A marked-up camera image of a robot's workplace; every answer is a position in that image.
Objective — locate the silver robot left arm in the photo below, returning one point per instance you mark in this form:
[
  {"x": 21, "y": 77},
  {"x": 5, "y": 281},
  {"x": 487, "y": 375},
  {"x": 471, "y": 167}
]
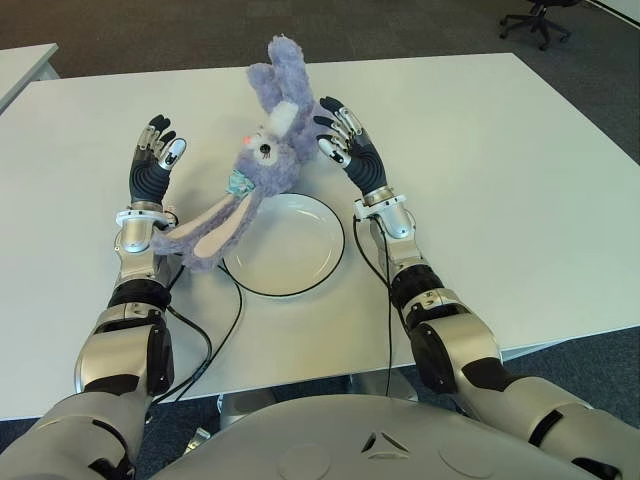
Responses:
[{"x": 135, "y": 240}]

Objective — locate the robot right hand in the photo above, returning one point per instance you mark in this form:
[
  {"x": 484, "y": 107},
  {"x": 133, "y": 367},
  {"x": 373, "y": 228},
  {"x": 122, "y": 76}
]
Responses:
[{"x": 367, "y": 167}]

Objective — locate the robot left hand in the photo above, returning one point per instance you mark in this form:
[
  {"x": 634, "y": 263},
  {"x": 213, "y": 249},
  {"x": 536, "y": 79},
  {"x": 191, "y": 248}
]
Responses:
[{"x": 147, "y": 177}]

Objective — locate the silver robot torso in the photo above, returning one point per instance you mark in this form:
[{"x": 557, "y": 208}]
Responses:
[{"x": 350, "y": 440}]

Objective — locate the white plate black rim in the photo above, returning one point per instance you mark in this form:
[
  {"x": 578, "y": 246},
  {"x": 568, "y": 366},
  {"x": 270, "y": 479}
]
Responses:
[{"x": 290, "y": 250}]

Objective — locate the metal bracket under table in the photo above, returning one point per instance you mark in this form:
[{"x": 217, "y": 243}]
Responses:
[{"x": 200, "y": 437}]

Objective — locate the purple plush bunny doll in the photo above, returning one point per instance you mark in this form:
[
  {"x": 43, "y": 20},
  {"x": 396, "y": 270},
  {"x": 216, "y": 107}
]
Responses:
[{"x": 280, "y": 155}]

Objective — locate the white neighbouring desk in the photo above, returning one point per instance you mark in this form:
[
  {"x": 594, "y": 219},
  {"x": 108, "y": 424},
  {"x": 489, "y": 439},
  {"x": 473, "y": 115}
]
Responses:
[{"x": 22, "y": 70}]

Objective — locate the black office chair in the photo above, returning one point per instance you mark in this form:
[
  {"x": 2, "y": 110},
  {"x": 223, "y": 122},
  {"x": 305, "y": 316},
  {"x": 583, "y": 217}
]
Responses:
[{"x": 537, "y": 22}]

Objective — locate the white table leg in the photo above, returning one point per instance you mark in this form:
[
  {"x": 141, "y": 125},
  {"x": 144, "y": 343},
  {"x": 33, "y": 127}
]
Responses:
[
  {"x": 245, "y": 405},
  {"x": 385, "y": 385}
]

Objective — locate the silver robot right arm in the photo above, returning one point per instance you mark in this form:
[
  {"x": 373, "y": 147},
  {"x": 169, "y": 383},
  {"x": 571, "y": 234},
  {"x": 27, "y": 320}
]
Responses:
[{"x": 450, "y": 330}]

